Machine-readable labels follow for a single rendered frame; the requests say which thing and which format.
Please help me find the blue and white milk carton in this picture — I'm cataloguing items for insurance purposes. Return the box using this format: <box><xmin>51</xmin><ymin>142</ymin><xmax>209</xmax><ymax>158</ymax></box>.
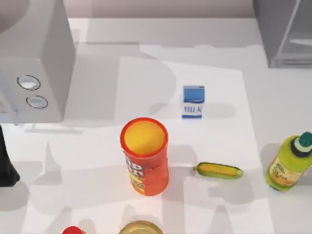
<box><xmin>181</xmin><ymin>85</ymin><xmax>205</xmax><ymax>119</ymax></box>

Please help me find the orange chips can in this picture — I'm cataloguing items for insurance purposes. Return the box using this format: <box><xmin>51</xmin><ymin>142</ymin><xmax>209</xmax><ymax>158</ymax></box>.
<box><xmin>119</xmin><ymin>117</ymin><xmax>170</xmax><ymax>196</ymax></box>

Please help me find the yellow corn cob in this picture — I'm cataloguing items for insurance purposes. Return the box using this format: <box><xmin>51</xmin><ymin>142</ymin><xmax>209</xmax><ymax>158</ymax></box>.
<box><xmin>193</xmin><ymin>162</ymin><xmax>244</xmax><ymax>180</ymax></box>

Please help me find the round grey microwave knob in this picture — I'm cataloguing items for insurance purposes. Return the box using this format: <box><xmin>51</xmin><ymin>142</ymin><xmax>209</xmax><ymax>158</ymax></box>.
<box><xmin>17</xmin><ymin>75</ymin><xmax>41</xmax><ymax>91</ymax></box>
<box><xmin>25</xmin><ymin>95</ymin><xmax>49</xmax><ymax>109</ymax></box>

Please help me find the pale microwave oven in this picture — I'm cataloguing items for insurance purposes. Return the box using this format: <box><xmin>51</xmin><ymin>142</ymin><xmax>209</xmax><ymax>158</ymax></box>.
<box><xmin>0</xmin><ymin>0</ymin><xmax>76</xmax><ymax>124</ymax></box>

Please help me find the green bottle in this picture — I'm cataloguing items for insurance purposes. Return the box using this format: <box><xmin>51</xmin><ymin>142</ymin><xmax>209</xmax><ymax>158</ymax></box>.
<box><xmin>266</xmin><ymin>131</ymin><xmax>312</xmax><ymax>192</ymax></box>

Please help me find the red bottle cap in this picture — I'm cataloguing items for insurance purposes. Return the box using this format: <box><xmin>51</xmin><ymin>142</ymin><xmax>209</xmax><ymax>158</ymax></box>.
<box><xmin>61</xmin><ymin>226</ymin><xmax>84</xmax><ymax>234</ymax></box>

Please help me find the grey cabinet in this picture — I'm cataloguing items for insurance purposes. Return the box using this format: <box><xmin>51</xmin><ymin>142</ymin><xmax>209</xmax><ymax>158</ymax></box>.
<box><xmin>252</xmin><ymin>0</ymin><xmax>312</xmax><ymax>69</ymax></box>

